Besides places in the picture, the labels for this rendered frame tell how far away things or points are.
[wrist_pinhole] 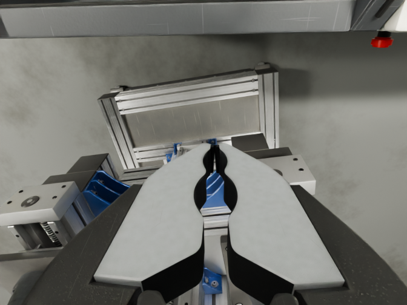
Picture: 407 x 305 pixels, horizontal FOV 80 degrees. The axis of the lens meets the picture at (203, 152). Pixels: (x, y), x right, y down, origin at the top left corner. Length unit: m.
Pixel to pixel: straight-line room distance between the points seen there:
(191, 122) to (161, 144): 0.20
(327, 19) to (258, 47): 0.97
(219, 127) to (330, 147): 0.76
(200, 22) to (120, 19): 0.11
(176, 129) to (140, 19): 0.91
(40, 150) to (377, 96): 2.04
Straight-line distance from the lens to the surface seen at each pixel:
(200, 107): 1.20
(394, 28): 0.43
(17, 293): 0.66
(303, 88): 1.48
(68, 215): 0.61
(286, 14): 0.40
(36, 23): 0.46
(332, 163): 1.77
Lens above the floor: 1.34
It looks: 59 degrees down
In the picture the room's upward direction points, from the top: 176 degrees counter-clockwise
